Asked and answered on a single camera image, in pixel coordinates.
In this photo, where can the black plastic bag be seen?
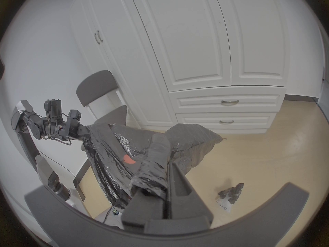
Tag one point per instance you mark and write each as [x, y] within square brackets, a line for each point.
[185, 143]

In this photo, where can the white chair with grey seat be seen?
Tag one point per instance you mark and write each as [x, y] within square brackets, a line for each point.
[95, 89]

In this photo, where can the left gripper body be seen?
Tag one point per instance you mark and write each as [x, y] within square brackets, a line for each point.
[73, 132]

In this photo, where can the white wardrobe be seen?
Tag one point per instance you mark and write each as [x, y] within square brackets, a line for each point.
[200, 47]

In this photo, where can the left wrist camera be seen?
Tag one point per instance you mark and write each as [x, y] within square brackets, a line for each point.
[75, 115]

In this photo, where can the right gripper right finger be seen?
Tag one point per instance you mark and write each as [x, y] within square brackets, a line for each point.
[185, 202]

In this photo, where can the black plastic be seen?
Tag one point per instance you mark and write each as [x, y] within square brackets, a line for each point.
[232, 192]

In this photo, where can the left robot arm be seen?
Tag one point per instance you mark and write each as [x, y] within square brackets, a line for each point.
[43, 168]

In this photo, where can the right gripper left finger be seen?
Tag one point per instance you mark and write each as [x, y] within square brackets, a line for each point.
[144, 210]

